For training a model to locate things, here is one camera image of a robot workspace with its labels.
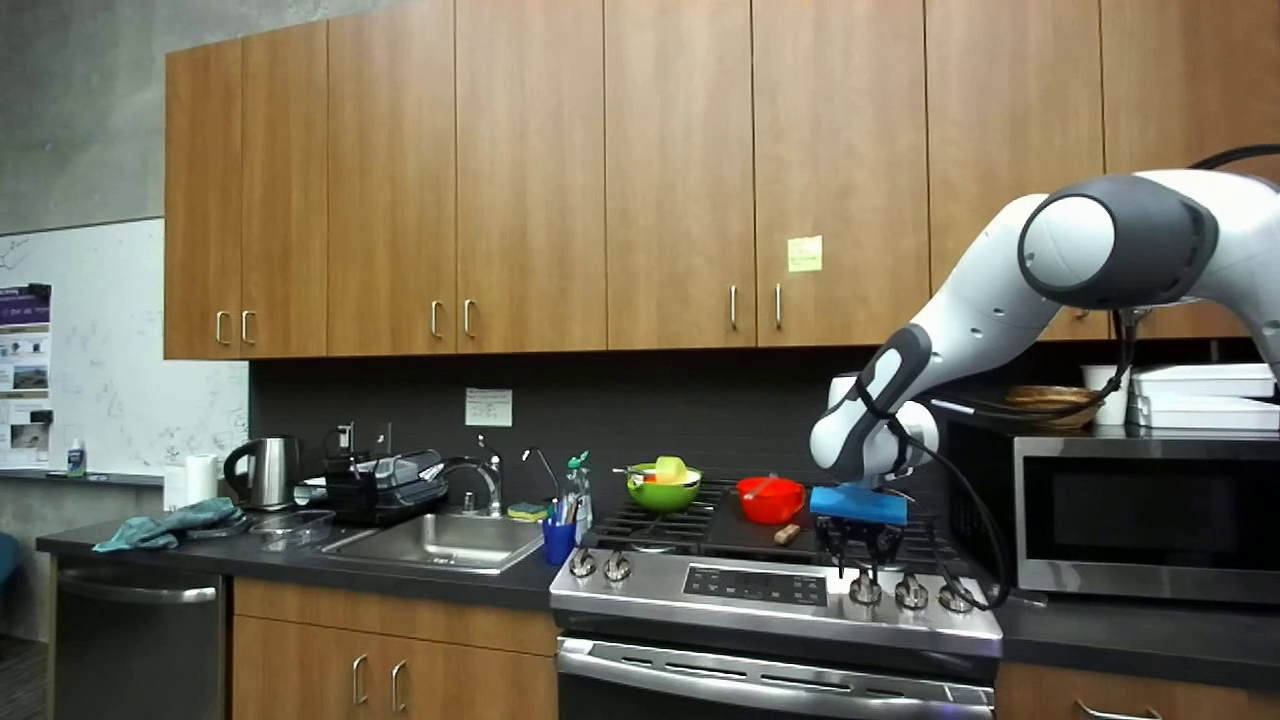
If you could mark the green bowl with yellow item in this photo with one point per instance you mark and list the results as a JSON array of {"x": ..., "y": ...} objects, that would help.
[{"x": 663, "y": 484}]

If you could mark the yellow sticky note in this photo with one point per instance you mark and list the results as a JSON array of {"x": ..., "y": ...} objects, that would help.
[{"x": 806, "y": 253}]

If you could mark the white wall outlet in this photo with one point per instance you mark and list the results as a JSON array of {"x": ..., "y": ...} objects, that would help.
[{"x": 491, "y": 410}]

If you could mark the spray bottle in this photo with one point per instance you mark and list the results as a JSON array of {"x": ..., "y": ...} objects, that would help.
[{"x": 581, "y": 494}]

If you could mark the wooden upper cabinets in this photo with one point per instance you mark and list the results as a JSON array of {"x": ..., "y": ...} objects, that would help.
[{"x": 469, "y": 178}]

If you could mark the blue cup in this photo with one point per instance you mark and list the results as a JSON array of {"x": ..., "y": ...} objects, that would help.
[{"x": 557, "y": 540}]

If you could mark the black dish rack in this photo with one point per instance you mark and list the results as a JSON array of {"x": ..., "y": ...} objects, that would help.
[{"x": 386, "y": 488}]

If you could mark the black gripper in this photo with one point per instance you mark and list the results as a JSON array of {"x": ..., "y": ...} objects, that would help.
[{"x": 852, "y": 532}]

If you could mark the paper towel roll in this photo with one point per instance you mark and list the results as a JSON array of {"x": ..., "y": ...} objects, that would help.
[{"x": 199, "y": 483}]

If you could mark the wooden cabinets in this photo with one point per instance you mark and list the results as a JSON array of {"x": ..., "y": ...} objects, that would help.
[
  {"x": 337, "y": 652},
  {"x": 469, "y": 178}
]

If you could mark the teal cloth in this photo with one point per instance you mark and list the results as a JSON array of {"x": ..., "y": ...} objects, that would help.
[{"x": 159, "y": 532}]

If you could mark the stainless steel stove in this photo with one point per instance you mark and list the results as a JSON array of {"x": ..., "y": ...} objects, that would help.
[{"x": 724, "y": 626}]

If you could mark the electric kettle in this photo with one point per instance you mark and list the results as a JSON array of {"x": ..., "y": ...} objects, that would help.
[{"x": 259, "y": 474}]

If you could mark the white trays on microwave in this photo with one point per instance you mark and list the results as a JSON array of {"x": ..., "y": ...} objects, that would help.
[{"x": 1192, "y": 396}]

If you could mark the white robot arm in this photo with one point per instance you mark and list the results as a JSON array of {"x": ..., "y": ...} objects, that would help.
[{"x": 1112, "y": 243}]

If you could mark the stainless steel sink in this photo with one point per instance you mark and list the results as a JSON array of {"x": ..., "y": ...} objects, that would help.
[{"x": 444, "y": 540}]

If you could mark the red pot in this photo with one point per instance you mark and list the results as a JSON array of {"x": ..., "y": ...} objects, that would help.
[{"x": 769, "y": 496}]

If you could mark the stainless steel dishwasher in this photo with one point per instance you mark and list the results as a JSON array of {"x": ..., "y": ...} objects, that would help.
[{"x": 138, "y": 645}]

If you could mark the wall poster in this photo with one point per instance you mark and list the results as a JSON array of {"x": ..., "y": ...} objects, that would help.
[{"x": 27, "y": 369}]

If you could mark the wooden lower cabinets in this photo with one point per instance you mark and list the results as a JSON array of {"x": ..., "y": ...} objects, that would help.
[{"x": 337, "y": 652}]

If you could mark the chrome faucet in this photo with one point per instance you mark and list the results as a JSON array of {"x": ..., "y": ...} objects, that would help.
[{"x": 480, "y": 488}]

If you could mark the stove knob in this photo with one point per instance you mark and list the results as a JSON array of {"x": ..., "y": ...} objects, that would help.
[
  {"x": 910, "y": 592},
  {"x": 864, "y": 591},
  {"x": 616, "y": 570},
  {"x": 953, "y": 596},
  {"x": 581, "y": 565}
]

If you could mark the wicker basket on microwave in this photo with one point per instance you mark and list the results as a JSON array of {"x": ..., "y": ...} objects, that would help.
[{"x": 1053, "y": 407}]

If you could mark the stainless steel microwave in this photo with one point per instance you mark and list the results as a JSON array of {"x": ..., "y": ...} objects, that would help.
[{"x": 1150, "y": 519}]

